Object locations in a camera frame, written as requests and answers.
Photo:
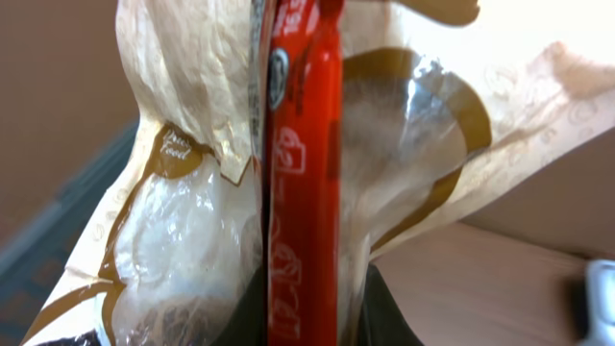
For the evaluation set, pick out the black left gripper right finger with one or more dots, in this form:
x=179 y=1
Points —
x=381 y=322

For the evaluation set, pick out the grey plastic mesh basket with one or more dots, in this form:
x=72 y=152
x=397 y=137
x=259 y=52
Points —
x=33 y=262

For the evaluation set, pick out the beige snack pouch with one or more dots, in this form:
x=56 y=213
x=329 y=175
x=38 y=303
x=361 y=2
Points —
x=445 y=106

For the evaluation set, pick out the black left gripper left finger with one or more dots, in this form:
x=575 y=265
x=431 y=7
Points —
x=247 y=325

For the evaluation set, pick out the white barcode scanner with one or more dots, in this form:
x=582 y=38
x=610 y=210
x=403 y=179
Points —
x=599 y=286

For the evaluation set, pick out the red stick sachet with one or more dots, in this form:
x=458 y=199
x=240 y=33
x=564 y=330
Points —
x=304 y=90

